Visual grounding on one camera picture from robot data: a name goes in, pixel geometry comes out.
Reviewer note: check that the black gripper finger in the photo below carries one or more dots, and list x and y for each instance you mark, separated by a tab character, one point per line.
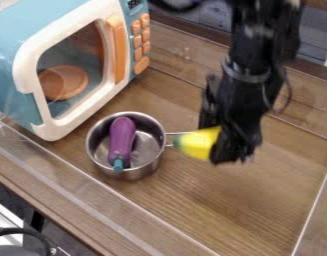
235	143
208	107

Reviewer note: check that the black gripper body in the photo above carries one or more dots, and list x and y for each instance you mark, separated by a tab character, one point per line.
248	88

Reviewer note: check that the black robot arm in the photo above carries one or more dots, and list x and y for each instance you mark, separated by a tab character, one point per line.
264	31

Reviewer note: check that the silver pot with wire handle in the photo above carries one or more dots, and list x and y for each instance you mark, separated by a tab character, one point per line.
148	145

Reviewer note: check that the yellow toy banana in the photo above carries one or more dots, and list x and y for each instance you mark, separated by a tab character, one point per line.
196	143

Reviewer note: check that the orange microwave turntable plate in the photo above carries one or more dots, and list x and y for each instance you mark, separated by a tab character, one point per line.
62	81

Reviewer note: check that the blue toy microwave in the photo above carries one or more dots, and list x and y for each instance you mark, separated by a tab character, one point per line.
100	35

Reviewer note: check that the purple toy eggplant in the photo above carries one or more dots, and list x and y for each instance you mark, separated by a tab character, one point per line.
121	136

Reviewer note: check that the black device with knob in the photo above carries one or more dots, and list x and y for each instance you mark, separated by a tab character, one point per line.
25	245

